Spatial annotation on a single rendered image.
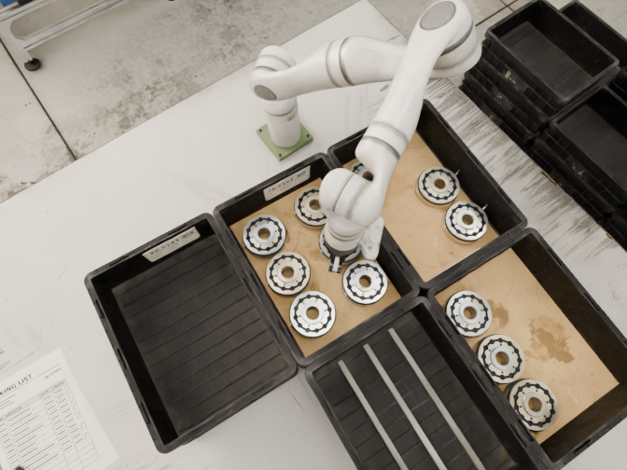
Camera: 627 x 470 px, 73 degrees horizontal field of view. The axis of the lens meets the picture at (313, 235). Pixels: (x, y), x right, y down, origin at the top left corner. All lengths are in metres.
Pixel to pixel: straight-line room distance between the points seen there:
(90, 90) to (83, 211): 1.28
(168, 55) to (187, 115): 1.18
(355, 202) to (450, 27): 0.31
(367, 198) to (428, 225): 0.45
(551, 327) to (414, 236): 0.37
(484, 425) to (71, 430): 0.94
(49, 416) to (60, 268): 0.37
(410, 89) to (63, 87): 2.14
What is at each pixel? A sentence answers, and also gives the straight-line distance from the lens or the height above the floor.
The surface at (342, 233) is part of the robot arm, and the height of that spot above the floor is 1.10.
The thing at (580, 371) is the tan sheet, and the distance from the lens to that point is 1.15.
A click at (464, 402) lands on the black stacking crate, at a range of 1.03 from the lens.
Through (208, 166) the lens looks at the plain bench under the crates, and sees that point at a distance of 1.29.
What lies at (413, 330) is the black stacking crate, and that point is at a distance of 1.01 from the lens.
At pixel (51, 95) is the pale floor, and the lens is 2.62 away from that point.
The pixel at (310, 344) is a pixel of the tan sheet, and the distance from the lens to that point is 0.97.
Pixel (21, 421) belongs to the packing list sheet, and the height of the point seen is 0.70.
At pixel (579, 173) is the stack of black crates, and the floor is 0.39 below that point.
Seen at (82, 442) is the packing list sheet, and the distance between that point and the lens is 1.22.
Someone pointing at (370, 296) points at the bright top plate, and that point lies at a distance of 0.97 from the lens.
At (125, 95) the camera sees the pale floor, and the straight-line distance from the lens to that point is 2.46.
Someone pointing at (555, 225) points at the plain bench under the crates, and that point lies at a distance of 1.37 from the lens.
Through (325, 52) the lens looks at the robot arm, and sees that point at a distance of 0.90.
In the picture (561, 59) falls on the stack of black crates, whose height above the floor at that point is 0.49.
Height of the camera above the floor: 1.80
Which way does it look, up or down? 70 degrees down
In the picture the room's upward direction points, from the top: 3 degrees clockwise
